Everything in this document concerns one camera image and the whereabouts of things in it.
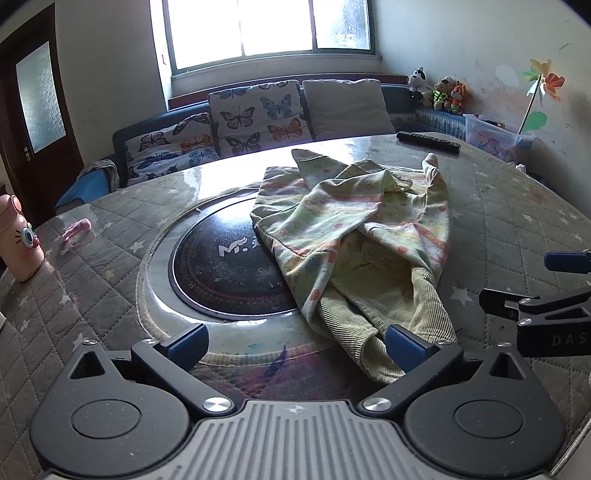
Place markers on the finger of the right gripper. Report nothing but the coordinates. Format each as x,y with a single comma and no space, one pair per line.
557,309
568,262

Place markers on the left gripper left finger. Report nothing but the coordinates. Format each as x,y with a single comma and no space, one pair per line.
169,363

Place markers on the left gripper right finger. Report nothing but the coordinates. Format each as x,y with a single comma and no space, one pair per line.
424,364

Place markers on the floral green children's cardigan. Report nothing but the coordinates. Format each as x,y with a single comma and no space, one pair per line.
362,248

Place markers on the clear plastic storage box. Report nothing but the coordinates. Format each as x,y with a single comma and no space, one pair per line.
502,143

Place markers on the small pink toy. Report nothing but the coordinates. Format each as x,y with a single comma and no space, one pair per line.
75,228

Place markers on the black remote control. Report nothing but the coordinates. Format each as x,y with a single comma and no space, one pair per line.
429,142

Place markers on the colourful paper pinwheel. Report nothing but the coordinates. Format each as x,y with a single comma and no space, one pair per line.
544,82

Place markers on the pink cartoon water bottle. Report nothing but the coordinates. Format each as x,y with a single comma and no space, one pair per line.
19,245

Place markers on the blue folded cloth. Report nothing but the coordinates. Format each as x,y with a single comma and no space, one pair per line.
96,179

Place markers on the orange plush toy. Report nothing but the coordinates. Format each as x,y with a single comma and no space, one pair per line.
457,98

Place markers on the butterfly cushion lying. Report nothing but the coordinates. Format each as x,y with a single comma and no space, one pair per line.
186,144

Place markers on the brown plush bear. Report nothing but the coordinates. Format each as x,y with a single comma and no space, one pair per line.
442,93

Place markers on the black white plush cow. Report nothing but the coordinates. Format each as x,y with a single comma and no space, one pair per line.
420,91

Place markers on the blue sofa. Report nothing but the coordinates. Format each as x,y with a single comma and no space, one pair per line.
404,112

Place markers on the dark wooden door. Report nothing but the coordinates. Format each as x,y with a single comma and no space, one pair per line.
38,147

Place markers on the butterfly cushion upright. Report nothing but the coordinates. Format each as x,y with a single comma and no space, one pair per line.
260,117

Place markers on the plain beige cushion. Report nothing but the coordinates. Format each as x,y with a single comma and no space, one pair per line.
343,108

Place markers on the window with green frame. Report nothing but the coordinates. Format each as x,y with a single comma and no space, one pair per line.
203,33

